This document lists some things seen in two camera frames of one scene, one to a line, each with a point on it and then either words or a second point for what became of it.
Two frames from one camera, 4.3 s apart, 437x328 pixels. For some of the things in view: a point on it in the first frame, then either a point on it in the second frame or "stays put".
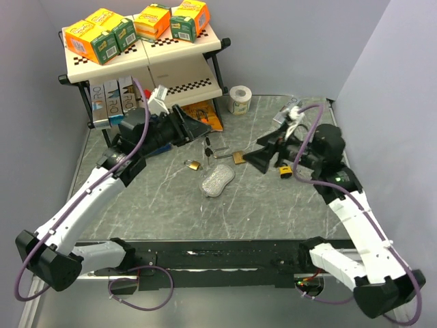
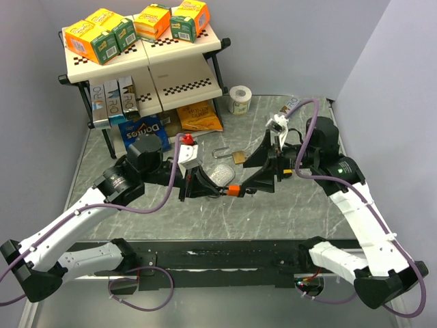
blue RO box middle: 114,102 stays put
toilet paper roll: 239,100 stays put
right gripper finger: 260,158 -> 263,180
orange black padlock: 202,115 -> 235,190
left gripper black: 186,128 -> 196,183
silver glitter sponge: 214,182 stays put
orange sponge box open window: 152,22 stays put
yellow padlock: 285,171 stays put
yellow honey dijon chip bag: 205,112 stays put
